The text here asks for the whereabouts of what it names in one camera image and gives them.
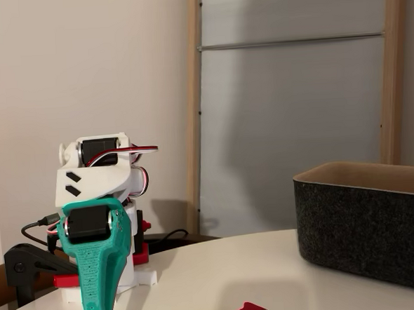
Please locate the black clamp with red pad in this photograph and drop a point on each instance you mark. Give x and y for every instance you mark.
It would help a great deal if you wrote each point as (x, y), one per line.
(20, 261)
(141, 255)

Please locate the black angled power plug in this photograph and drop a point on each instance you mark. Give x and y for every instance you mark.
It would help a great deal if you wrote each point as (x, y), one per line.
(51, 243)

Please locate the teal gripper black servo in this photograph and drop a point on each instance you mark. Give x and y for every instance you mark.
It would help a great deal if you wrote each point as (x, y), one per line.
(87, 223)

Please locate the thin metal shelf rod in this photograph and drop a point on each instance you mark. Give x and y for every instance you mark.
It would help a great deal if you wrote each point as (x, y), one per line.
(291, 41)

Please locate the light wooden shelf frame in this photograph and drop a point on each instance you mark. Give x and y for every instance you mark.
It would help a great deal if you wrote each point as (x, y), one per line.
(192, 92)

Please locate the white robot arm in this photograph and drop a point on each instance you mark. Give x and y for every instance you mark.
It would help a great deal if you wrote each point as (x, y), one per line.
(96, 179)

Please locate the dark grey felt box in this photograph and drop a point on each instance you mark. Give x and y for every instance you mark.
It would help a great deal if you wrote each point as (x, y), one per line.
(355, 230)

